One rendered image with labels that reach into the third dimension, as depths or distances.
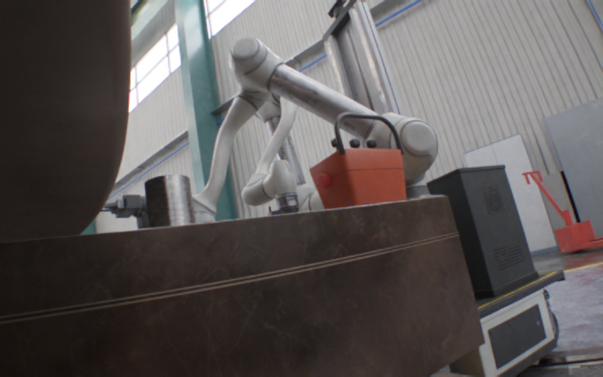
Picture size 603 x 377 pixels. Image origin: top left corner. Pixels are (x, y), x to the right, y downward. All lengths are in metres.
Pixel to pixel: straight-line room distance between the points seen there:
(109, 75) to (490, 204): 1.45
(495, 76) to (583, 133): 1.84
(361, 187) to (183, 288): 0.42
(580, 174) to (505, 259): 5.44
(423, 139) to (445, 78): 6.65
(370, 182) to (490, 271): 0.86
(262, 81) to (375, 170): 0.57
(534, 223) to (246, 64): 5.74
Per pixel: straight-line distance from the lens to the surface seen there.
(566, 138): 7.06
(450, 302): 0.89
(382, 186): 0.82
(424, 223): 0.86
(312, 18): 9.96
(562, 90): 7.30
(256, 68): 1.23
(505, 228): 1.67
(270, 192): 1.52
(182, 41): 12.15
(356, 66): 1.87
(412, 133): 1.07
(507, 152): 6.56
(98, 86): 0.50
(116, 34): 0.42
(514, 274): 1.66
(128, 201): 1.26
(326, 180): 0.78
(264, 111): 1.89
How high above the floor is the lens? 0.58
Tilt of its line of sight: 13 degrees up
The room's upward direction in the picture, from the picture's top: 12 degrees counter-clockwise
